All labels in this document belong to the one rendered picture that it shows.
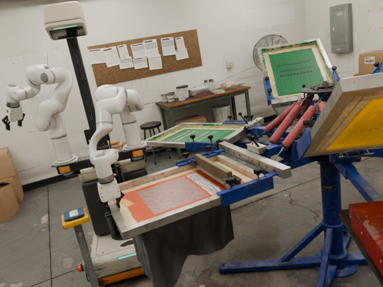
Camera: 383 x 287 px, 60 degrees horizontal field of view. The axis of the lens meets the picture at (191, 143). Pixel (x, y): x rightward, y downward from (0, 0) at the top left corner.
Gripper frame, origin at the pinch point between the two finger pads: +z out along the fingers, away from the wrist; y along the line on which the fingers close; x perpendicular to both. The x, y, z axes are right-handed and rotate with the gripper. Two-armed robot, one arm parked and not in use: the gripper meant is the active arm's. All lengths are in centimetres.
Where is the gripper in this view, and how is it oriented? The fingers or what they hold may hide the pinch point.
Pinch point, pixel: (113, 208)
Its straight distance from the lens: 177.7
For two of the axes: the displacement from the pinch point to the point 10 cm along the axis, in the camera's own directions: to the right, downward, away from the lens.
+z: 1.6, 9.5, 2.8
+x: 4.0, 2.0, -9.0
